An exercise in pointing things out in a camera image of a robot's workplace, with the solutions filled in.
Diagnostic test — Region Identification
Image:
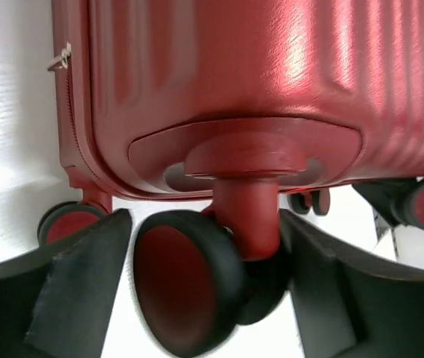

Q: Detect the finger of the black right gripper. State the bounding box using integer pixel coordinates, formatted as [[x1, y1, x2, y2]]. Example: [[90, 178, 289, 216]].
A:
[[352, 178, 418, 227]]

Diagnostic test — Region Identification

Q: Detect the red hard-shell suitcase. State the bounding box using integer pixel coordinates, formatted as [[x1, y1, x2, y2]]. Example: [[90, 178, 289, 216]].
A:
[[38, 1, 424, 357]]

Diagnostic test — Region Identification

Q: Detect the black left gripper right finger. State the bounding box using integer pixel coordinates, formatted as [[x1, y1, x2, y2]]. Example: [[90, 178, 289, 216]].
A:
[[279, 210, 424, 357]]

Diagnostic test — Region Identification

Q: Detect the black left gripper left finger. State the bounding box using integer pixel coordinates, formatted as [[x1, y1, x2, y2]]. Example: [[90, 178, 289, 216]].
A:
[[0, 209, 133, 357]]

